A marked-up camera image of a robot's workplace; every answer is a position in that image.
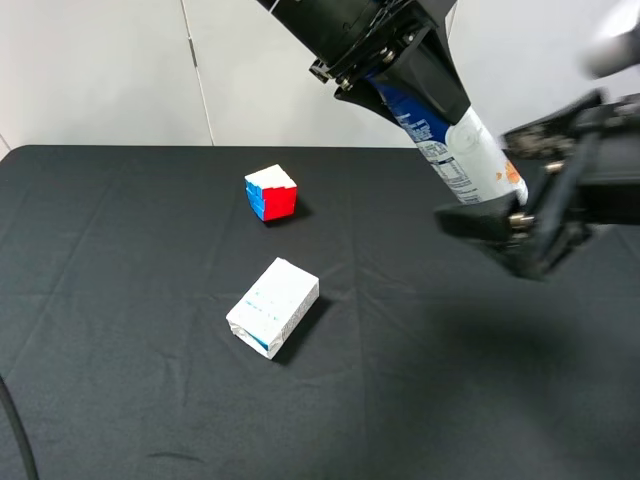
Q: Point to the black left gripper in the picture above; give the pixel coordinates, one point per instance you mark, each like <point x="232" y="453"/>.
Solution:
<point x="350" y="38"/>

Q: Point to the black tablecloth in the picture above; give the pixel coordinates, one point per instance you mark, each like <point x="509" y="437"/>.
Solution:
<point x="421" y="358"/>

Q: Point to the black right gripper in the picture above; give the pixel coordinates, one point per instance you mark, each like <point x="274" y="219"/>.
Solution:
<point x="591" y="180"/>

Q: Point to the white paper box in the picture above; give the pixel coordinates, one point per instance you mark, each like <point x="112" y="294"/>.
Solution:
<point x="268" y="313"/>

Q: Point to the red blue white puzzle cube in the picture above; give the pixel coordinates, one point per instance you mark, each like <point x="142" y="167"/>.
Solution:
<point x="271" y="192"/>

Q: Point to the white bottle with blue cap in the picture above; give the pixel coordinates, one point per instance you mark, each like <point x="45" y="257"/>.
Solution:
<point x="467" y="158"/>

